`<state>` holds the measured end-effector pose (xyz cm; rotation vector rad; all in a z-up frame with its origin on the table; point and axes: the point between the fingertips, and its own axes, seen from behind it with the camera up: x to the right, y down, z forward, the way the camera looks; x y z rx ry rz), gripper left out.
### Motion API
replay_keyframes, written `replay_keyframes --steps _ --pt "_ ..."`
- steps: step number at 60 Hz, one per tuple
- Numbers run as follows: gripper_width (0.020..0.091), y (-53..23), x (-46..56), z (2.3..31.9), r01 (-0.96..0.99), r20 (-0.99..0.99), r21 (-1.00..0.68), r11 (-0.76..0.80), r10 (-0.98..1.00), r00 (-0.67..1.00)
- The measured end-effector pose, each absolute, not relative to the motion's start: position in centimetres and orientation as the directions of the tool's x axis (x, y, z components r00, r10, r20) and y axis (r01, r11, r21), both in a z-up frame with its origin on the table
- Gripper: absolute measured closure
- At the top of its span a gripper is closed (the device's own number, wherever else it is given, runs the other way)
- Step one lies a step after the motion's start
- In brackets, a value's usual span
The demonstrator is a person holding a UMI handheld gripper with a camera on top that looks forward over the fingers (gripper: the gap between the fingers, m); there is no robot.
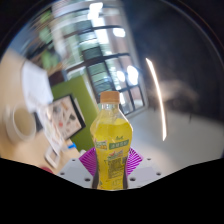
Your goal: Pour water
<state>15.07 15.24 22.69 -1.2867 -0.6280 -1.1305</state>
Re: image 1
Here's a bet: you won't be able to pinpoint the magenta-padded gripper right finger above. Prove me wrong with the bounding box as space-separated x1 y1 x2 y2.
126 147 163 189

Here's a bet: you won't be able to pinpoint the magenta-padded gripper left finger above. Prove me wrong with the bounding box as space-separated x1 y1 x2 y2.
58 147 99 190

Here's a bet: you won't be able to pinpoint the yellow drink bottle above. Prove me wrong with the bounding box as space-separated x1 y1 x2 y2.
89 90 134 191

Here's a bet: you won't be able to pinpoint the small blue-capped bottle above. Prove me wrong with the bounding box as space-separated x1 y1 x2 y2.
66 142 78 151

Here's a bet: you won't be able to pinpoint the small white flat device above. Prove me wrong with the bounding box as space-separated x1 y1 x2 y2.
44 145 62 169

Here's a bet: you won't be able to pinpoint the flat round red coaster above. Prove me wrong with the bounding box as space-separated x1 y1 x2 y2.
39 165 54 175

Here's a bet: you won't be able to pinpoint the printed picture leaflet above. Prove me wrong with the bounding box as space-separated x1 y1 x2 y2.
38 109 68 154

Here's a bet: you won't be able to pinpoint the black tablet showing pictures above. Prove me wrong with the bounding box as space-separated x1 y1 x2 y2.
46 94 87 141

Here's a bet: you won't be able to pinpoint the long linear ceiling light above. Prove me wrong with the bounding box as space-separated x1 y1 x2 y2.
145 57 168 142

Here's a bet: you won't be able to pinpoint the white mug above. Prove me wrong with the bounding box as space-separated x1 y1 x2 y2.
2 104 38 145

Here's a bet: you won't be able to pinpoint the white paper sheet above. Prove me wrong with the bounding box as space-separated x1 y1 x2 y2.
21 60 54 113

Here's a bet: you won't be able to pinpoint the wooden chairs with green seats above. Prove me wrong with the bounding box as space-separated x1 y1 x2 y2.
36 9 64 73

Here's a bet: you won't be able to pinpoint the dark-framed window wall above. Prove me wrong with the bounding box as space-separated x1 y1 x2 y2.
49 3 148 116

